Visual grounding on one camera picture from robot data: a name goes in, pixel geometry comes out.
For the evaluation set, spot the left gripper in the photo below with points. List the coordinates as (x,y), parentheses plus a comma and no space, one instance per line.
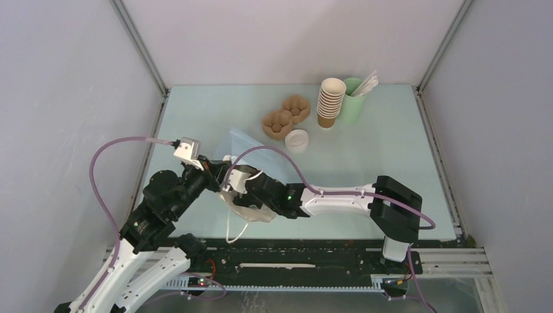
(214,171)

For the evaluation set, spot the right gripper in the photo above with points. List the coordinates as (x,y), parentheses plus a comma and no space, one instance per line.
(248,199)

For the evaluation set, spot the white paper bag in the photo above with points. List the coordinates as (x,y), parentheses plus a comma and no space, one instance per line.
(264,160)

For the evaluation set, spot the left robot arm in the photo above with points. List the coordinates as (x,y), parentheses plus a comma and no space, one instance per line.
(116,288)

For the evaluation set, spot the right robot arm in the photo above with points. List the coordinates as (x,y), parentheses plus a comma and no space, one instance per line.
(394,208)

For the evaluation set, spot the green holder cup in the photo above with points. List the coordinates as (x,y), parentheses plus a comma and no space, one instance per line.
(351,106)

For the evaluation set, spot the stack of paper cups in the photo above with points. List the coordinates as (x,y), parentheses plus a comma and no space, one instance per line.
(330,99)

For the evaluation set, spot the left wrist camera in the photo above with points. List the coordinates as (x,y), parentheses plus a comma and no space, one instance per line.
(186,150)

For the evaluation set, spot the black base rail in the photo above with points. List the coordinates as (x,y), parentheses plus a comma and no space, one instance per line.
(333,265)

